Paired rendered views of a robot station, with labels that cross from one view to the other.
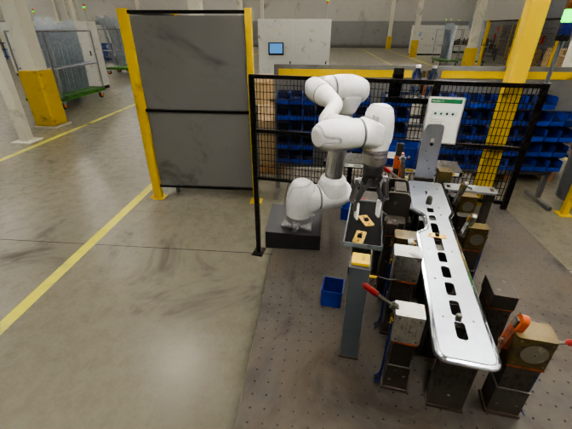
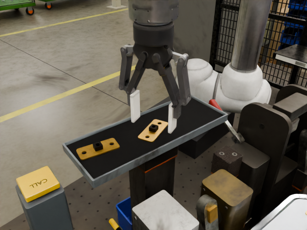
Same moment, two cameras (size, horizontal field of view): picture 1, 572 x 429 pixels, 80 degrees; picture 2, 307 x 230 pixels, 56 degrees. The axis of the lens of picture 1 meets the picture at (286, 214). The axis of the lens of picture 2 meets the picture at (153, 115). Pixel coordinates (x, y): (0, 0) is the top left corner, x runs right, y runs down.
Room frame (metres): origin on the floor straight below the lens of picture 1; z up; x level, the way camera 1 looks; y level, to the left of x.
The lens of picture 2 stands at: (0.78, -0.65, 1.54)
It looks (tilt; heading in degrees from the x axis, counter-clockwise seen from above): 32 degrees down; 38
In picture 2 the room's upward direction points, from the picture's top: straight up
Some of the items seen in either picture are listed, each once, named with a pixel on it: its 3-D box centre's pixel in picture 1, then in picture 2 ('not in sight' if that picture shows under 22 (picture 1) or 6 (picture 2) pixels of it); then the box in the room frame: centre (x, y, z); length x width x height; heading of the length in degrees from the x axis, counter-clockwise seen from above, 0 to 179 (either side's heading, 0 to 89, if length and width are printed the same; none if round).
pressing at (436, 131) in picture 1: (429, 151); not in sight; (2.04, -0.89, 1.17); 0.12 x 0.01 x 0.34; 76
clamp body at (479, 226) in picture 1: (471, 257); not in sight; (1.35, -0.90, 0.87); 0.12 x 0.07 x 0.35; 76
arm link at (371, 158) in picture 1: (374, 156); (153, 4); (1.19, -0.32, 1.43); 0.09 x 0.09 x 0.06
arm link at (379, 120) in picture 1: (374, 126); not in sight; (1.19, -0.31, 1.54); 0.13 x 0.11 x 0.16; 109
